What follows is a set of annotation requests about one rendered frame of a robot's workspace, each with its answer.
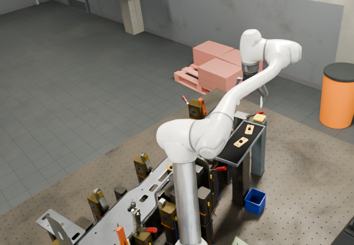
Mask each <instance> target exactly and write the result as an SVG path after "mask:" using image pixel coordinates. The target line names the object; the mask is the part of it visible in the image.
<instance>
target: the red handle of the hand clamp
mask: <svg viewBox="0 0 354 245"><path fill-rule="evenodd" d="M137 231H138V232H149V233H156V232H157V228H138V230H137Z"/></svg>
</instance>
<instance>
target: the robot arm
mask: <svg viewBox="0 0 354 245"><path fill-rule="evenodd" d="M240 56H241V66H242V71H243V78H240V77H239V76H238V78H237V82H236V85H235V87H234V88H232V89H231V90H230V91H229V92H228V93H227V94H226V95H225V96H224V97H223V98H222V100H221V101H220V103H219V104H218V106H217V107H216V108H215V110H214V111H213V112H212V114H211V115H210V117H209V118H208V119H203V120H193V119H178V120H173V121H170V122H166V123H164V124H162V125H161V126H160V127H159V128H158V130H157V133H156V139H157V143H158V145H159V146H160V147H161V148H162V149H164V150H165V152H166V154H167V156H168V158H169V160H170V161H171V162H172V167H173V178H174V190H175V201H176V212H177V219H178V230H179V240H178V241H177V242H176V244H175V245H208V244H207V242H206V241H205V240H204V239H202V238H201V225H200V213H199V201H198V188H197V181H196V168H195V160H196V158H197V156H198V154H199V155H200V156H202V157H204V158H206V159H212V158H215V157H216V156H217V155H218V154H219V153H220V152H221V151H222V150H223V148H224V147H225V145H226V143H227V141H228V139H229V136H230V134H231V130H232V126H233V120H234V113H235V107H236V105H237V104H238V105H239V104H240V100H241V99H242V98H243V97H245V96H246V95H248V94H249V93H251V92H252V91H254V90H256V89H257V91H258V92H259V93H260V95H261V101H260V108H262V103H263V102H264V101H265V96H268V94H269V93H268V90H267V88H266V86H265V83H266V82H268V81H270V80H271V79H273V78H274V77H275V76H276V75H277V74H278V73H279V72H280V71H281V69H282V68H285V67H287V65H289V64H293V63H296V62H298V61H299V60H300V59H301V46H300V45H299V44H298V43H296V42H293V41H288V40H266V39H263V38H261V34H260V33H259V31H258V30H246V31H245V32H244V33H243V34H242V36H241V41H240ZM260 61H267V63H268V64H269V66H268V67H267V68H266V69H265V70H263V71H262V72H260V73H258V70H259V62H260ZM240 81H243V82H242V83H240V84H239V82H240ZM260 86H262V89H263V90H262V89H261V88H260Z"/></svg>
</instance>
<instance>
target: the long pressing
mask: <svg viewBox="0 0 354 245"><path fill-rule="evenodd" d="M215 108H216V107H214V108H213V109H212V110H211V111H210V112H209V113H208V114H207V116H206V117H205V118H204V119H208V118H209V117H210V115H211V114H212V112H213V111H214V110H215ZM167 164H170V165H172V162H171V161H170V160H169V158H168V156H166V157H165V158H164V159H163V160H162V162H161V163H160V164H159V165H158V166H157V167H156V168H155V169H154V170H153V171H152V172H151V173H150V174H149V175H148V176H147V177H146V178H145V179H144V180H143V181H142V182H141V183H140V184H139V185H138V186H136V187H134V188H132V189H130V190H128V191H127V192H126V193H125V194H124V195H123V196H122V197H121V198H120V199H119V200H118V201H117V202H116V203H115V204H114V205H113V206H112V207H111V208H110V209H109V210H108V211H107V212H106V213H105V214H104V215H103V216H102V217H101V218H100V219H99V220H98V221H97V222H96V223H95V225H94V226H92V227H91V228H90V229H89V231H88V232H87V233H86V234H85V235H84V236H82V237H81V238H80V239H79V241H78V242H77V243H76V245H114V244H116V245H119V239H118V236H117V233H116V229H117V228H118V227H117V223H118V224H119V226H122V227H123V229H124V232H125V235H126V238H127V239H129V242H130V241H131V240H132V239H133V238H134V236H133V235H132V234H131V231H132V230H133V225H132V216H131V211H130V212H128V211H127V209H128V207H129V206H130V205H131V202H132V200H133V201H135V202H136V205H137V207H138V208H140V214H141V225H142V226H144V225H145V224H146V223H147V221H148V220H149V219H150V217H151V216H153V214H154V213H155V212H156V211H157V209H158V208H159V200H158V194H159V193H160V192H161V191H162V189H163V188H164V187H165V186H166V185H167V184H168V183H169V182H170V181H169V175H170V174H171V173H173V171H172V172H171V173H170V174H169V175H168V176H167V177H166V178H165V179H164V180H163V181H162V182H160V181H158V180H159V178H160V177H161V176H162V175H163V174H164V173H165V172H166V171H167V170H168V169H166V168H164V167H165V166H166V165H167ZM153 185H157V186H158V187H157V188H156V189H155V190H154V191H153V192H151V191H149V189H150V188H151V187H152V186H153ZM142 189H143V190H142ZM144 195H146V196H148V198H147V199H146V200H145V201H144V202H140V199H141V198H142V197H143V196H144ZM113 229H115V231H113ZM96 232H97V234H95V233H96Z"/></svg>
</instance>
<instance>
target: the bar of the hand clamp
mask: <svg viewBox="0 0 354 245"><path fill-rule="evenodd" d="M127 211H128V212H130V211H131V216H132V225H133V231H135V232H136V233H137V230H138V228H141V214H140V208H138V207H135V209H133V206H131V205H130V206H129V207H128V209H127Z"/></svg>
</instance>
